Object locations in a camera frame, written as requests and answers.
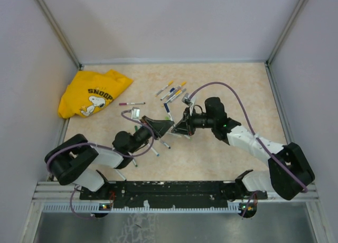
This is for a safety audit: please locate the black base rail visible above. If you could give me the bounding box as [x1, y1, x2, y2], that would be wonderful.
[79, 180, 268, 209]

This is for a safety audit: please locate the grey capped pen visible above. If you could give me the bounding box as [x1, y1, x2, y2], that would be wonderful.
[169, 88, 186, 102]

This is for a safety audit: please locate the yellow Snoopy t-shirt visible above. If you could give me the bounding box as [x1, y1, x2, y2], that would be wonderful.
[58, 70, 133, 119]

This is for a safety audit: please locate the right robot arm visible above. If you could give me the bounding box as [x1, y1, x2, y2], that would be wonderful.
[172, 97, 315, 200]

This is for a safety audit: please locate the aluminium frame rail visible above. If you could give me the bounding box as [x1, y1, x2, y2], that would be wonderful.
[32, 181, 319, 202]

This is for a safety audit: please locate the dark blue capped pen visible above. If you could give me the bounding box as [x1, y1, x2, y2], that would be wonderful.
[163, 103, 174, 121]

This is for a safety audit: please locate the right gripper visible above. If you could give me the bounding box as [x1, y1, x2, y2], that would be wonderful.
[172, 106, 215, 136]

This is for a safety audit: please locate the navy capped pen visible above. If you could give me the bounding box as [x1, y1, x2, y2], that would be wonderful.
[161, 87, 175, 101]

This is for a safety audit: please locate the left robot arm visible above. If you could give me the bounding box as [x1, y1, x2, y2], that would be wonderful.
[44, 116, 174, 199]

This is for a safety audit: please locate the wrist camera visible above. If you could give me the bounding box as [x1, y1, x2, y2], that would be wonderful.
[182, 93, 196, 107]
[130, 107, 140, 120]

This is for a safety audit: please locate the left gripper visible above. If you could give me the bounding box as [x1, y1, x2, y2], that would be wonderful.
[129, 115, 174, 154]

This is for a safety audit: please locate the magenta capped pen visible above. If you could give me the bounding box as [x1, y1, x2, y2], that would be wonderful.
[118, 102, 146, 106]

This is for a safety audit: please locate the light green capped pen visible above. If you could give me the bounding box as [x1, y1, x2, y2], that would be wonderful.
[166, 132, 191, 139]

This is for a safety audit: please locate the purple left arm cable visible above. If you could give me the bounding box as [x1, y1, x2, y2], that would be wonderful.
[46, 109, 156, 220]

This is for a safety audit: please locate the black capped pen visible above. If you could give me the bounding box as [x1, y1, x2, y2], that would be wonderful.
[116, 170, 127, 181]

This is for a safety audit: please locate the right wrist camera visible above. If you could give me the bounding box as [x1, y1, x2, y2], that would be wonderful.
[182, 93, 196, 107]

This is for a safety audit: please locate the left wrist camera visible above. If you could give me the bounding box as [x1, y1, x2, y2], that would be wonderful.
[130, 107, 140, 120]

